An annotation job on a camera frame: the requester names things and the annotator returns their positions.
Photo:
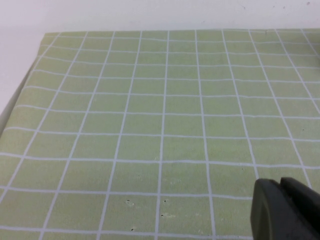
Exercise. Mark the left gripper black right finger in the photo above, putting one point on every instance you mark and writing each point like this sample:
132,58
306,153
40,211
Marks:
302,197

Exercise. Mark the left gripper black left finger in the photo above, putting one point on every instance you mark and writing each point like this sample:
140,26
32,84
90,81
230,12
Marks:
270,215

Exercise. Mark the green white-checked tablecloth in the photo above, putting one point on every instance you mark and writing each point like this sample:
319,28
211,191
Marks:
150,125

